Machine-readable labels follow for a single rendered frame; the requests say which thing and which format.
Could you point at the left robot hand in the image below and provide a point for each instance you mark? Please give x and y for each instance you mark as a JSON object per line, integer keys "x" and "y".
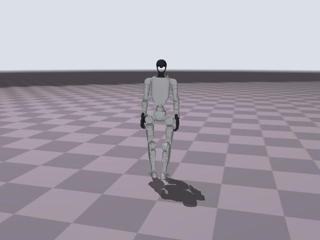
{"x": 142, "y": 121}

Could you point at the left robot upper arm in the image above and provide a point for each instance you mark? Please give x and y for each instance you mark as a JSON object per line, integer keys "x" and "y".
{"x": 146, "y": 89}

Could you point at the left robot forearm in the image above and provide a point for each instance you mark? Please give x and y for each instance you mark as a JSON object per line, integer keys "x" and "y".
{"x": 144, "y": 106}

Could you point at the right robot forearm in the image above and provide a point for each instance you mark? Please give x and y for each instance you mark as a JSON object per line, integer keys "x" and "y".
{"x": 176, "y": 107}

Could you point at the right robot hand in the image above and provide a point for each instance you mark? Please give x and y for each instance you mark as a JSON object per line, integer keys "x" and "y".
{"x": 177, "y": 122}

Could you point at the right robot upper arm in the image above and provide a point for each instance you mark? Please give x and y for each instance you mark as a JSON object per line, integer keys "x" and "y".
{"x": 174, "y": 88}

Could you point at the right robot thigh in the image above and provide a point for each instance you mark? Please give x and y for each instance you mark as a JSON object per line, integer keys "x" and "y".
{"x": 169, "y": 127}

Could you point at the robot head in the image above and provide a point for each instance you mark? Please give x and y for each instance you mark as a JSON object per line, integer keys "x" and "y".
{"x": 161, "y": 63}

